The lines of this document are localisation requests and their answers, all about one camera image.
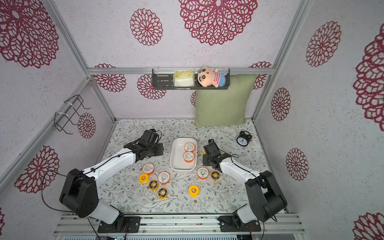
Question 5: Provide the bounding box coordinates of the yellow black tape roll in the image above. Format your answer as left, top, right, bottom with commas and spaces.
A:
149, 180, 160, 191
211, 171, 221, 182
158, 188, 169, 200

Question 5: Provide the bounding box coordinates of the orange white sealing tape roll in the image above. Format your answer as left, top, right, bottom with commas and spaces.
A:
197, 167, 210, 180
142, 163, 155, 175
184, 143, 196, 153
183, 152, 195, 163
158, 172, 171, 185

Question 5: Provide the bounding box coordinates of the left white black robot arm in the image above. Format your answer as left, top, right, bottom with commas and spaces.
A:
60, 143, 164, 225

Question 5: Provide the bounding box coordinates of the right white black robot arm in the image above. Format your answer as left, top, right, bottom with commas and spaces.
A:
203, 153, 288, 226

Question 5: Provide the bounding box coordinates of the white plastic storage box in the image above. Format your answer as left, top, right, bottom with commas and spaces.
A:
170, 138, 197, 173

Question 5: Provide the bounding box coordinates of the black twin-bell alarm clock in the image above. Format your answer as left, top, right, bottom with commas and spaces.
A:
237, 130, 253, 147

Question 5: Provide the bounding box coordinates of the green linen pillow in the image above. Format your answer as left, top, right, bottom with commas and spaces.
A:
195, 75, 258, 128

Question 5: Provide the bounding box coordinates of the cartoon boy plush doll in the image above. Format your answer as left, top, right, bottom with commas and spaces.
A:
197, 66, 227, 88

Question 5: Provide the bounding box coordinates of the green white tissue pack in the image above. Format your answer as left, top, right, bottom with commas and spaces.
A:
173, 71, 195, 87

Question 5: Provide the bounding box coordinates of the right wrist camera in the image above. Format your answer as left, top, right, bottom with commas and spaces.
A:
204, 139, 221, 158

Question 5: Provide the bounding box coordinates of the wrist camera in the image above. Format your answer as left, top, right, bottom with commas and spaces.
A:
139, 129, 160, 148
204, 139, 221, 158

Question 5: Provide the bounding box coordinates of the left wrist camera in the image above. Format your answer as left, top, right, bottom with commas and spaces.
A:
139, 129, 160, 148

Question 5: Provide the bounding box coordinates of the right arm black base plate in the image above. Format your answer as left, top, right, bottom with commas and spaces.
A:
218, 216, 262, 233

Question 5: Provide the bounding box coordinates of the black wall shelf basket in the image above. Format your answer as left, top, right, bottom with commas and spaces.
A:
152, 67, 230, 90

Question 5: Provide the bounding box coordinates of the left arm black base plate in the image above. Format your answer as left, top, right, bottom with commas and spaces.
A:
97, 215, 141, 234

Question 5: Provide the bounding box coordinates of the black wire wall rack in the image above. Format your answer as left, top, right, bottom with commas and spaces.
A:
53, 94, 90, 135

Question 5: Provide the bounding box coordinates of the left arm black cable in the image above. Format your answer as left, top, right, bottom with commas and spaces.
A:
41, 172, 74, 214

